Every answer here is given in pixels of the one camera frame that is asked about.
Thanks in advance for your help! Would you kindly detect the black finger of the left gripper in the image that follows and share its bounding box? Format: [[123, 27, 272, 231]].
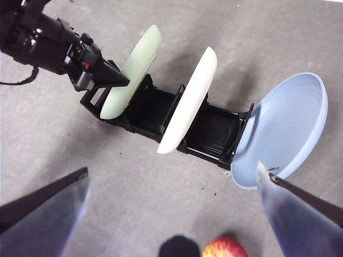
[[82, 47, 131, 89], [74, 71, 94, 93]]

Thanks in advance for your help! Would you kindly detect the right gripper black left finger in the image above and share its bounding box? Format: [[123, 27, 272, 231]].
[[0, 167, 90, 257]]

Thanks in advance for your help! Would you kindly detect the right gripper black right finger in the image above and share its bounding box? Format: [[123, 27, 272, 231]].
[[256, 160, 343, 257]]

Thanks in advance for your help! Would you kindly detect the green plate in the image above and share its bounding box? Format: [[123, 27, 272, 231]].
[[100, 24, 162, 120]]

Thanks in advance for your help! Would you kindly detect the red yellow apple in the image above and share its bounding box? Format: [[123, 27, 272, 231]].
[[201, 236, 249, 257]]

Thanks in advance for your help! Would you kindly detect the white plate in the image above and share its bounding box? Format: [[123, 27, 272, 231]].
[[156, 46, 218, 155]]

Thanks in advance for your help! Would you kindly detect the blue plate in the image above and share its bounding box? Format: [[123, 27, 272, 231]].
[[230, 72, 329, 190]]

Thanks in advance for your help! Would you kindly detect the black plate rack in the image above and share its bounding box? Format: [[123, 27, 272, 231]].
[[79, 59, 255, 171]]

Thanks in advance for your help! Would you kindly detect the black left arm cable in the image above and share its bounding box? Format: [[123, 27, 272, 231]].
[[0, 66, 40, 86]]

